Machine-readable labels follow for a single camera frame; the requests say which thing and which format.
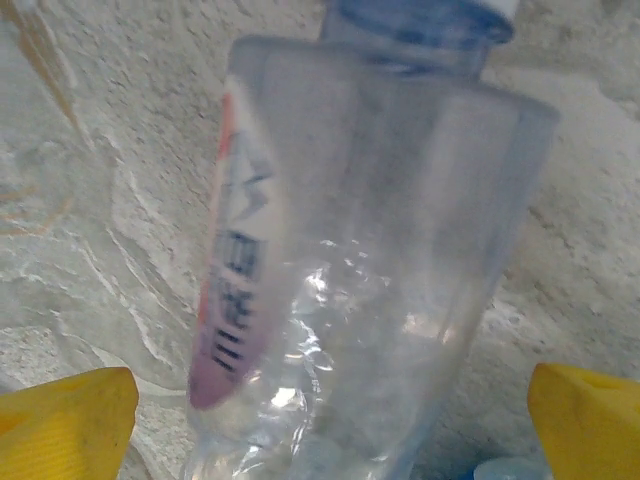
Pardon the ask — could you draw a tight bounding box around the clear bottle red white label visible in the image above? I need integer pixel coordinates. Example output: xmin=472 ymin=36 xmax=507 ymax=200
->
xmin=182 ymin=0 xmax=561 ymax=480

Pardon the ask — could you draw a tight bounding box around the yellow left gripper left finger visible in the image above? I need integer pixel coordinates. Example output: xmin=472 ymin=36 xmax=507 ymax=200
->
xmin=0 ymin=367 xmax=140 ymax=480

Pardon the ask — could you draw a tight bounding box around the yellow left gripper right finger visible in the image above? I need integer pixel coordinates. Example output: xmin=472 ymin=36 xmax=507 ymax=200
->
xmin=528 ymin=362 xmax=640 ymax=480

